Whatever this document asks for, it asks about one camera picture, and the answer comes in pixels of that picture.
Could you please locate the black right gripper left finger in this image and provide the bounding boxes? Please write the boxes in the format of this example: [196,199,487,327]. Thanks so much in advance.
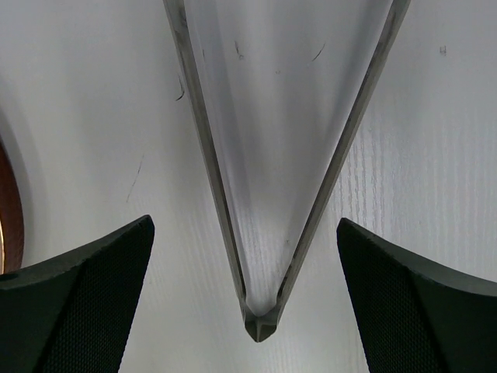
[1,215,155,372]

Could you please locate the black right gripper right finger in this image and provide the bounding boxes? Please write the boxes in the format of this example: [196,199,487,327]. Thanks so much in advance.
[337,218,496,372]

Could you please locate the metal serving tongs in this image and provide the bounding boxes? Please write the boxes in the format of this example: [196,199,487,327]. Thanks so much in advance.
[164,1,409,343]

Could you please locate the round red lacquer tray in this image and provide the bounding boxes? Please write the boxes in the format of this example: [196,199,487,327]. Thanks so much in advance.
[1,144,25,274]

